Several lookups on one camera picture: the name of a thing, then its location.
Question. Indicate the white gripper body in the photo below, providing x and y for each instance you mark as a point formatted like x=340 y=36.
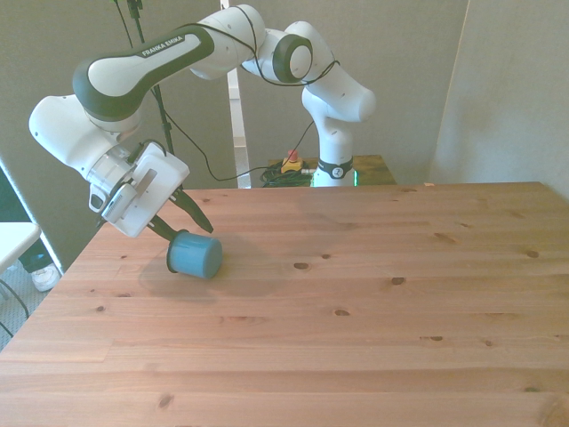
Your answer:
x=153 y=178

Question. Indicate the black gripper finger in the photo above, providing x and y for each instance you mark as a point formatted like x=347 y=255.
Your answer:
x=163 y=229
x=192 y=211

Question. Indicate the blue mug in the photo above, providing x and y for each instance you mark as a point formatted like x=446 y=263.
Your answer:
x=195 y=255

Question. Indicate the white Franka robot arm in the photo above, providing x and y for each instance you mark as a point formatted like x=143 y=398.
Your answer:
x=115 y=75

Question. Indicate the black tripod stand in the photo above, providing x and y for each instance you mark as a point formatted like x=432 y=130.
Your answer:
x=162 y=111

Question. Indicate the yellow emergency stop button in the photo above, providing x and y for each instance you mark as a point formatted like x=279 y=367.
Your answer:
x=292 y=163

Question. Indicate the white sneaker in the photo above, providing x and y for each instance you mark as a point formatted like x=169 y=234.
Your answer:
x=45 y=278

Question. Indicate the white side table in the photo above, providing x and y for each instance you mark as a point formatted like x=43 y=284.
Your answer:
x=15 y=242

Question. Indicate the black curved chair leg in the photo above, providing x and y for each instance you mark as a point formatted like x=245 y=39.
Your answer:
x=15 y=298

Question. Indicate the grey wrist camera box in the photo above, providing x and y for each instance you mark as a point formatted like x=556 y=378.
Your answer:
x=113 y=202

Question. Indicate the white vertical post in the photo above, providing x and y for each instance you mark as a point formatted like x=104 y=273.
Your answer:
x=238 y=133

